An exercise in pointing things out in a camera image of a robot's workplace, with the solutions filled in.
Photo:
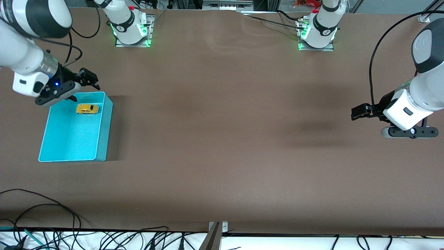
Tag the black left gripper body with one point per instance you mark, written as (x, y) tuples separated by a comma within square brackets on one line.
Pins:
[(381, 106)]

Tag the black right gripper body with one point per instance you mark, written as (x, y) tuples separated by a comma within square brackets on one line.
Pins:
[(67, 77)]

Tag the yellow beetle toy car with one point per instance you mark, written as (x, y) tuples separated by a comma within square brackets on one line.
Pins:
[(87, 109)]

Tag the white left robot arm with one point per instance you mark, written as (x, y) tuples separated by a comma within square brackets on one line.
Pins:
[(426, 90)]

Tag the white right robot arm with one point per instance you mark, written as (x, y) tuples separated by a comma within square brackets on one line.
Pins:
[(20, 55)]

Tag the turquoise plastic bin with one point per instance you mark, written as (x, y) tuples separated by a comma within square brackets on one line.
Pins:
[(69, 139)]

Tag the red orange item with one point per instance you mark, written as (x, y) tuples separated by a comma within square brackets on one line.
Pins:
[(305, 3)]

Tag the grey metal device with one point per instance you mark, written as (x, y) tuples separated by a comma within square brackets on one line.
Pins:
[(227, 5)]

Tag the black power plug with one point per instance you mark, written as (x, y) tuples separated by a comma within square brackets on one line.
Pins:
[(151, 244), (182, 243)]

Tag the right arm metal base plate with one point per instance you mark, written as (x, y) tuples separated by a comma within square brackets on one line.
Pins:
[(133, 45)]

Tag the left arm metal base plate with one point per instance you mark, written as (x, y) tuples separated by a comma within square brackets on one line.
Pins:
[(315, 49)]

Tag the short aluminium frame profile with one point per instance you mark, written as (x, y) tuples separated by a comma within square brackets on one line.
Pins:
[(425, 16)]

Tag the metal table edge bracket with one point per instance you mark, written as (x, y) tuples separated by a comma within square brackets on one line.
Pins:
[(215, 239)]

